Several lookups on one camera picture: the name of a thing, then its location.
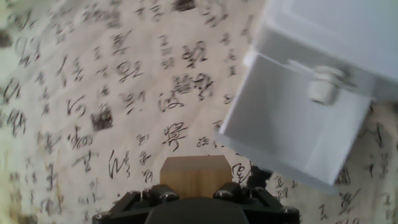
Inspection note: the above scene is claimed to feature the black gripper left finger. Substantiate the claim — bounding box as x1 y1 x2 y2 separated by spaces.
92 184 180 224

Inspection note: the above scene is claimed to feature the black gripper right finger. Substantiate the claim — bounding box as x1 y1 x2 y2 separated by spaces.
213 182 300 224

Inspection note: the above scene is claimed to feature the black drawer knob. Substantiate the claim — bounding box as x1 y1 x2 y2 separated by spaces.
246 166 273 189

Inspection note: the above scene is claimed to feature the light wooden cube block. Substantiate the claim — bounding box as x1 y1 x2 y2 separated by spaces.
159 154 233 199

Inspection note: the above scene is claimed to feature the beige calligraphy print cloth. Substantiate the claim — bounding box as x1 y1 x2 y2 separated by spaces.
0 0 398 224

